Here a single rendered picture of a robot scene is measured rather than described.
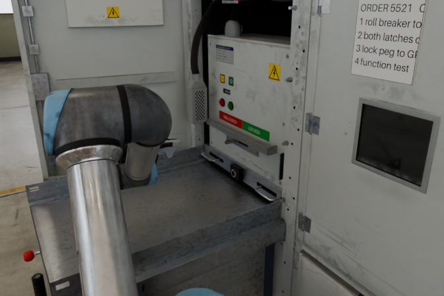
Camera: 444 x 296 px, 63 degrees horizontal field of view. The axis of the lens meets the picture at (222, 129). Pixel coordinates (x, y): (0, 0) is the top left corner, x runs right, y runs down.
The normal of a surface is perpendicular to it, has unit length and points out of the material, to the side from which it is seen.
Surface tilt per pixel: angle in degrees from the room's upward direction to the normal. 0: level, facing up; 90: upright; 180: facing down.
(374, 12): 90
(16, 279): 0
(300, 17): 90
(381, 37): 90
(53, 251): 0
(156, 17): 90
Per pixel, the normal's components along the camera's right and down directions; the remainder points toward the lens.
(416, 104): -0.84, 0.18
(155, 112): 0.81, -0.01
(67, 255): 0.00, -0.95
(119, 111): 0.36, -0.10
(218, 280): 0.53, 0.27
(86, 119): 0.38, -0.36
